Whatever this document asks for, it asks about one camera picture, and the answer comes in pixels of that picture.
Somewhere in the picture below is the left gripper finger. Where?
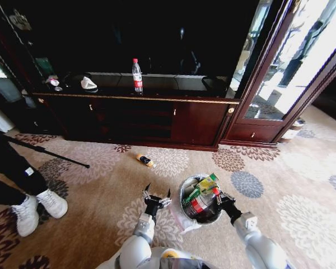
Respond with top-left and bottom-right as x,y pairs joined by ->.
142,183 -> 153,201
161,188 -> 172,207

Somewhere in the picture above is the round silver trash bin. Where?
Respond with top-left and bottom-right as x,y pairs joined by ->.
179,173 -> 225,225

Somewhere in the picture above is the dark cola bottle red label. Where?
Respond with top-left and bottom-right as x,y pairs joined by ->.
183,188 -> 221,219

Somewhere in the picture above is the green snack wrapper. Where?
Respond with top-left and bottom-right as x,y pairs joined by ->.
183,187 -> 204,205

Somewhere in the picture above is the white crumpled paper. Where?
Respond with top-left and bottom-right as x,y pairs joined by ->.
182,178 -> 200,194

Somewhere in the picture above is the clear plastic zip bag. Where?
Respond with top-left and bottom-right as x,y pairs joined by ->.
170,207 -> 203,235

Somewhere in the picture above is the small bottle yellow cap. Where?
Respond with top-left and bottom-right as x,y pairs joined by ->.
134,153 -> 157,169

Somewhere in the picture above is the white robot torso shell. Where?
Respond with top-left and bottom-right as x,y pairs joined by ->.
96,246 -> 213,269

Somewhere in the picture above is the dark wooden television cabinet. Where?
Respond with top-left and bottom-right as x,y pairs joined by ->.
32,71 -> 241,152

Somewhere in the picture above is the white sneaker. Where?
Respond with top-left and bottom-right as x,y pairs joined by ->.
35,188 -> 69,220
10,194 -> 40,238

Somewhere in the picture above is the black tripod leg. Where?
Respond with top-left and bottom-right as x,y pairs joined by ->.
4,135 -> 91,169

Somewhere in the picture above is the clear water bottle red cap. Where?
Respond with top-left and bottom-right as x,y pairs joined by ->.
132,58 -> 144,95

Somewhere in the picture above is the white tissue box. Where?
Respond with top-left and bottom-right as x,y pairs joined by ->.
80,76 -> 99,92

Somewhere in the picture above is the person's leg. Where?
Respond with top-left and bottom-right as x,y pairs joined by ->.
0,173 -> 29,207
0,131 -> 48,196

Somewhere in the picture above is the wooden glass door cabinet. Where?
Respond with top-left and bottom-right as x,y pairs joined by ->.
220,0 -> 336,147

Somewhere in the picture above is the large black television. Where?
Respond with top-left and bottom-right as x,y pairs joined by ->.
25,0 -> 260,78

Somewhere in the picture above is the green box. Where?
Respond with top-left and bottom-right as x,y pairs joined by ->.
35,57 -> 52,75

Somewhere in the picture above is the dark wooden shelf unit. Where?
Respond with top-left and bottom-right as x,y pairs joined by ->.
0,0 -> 64,136

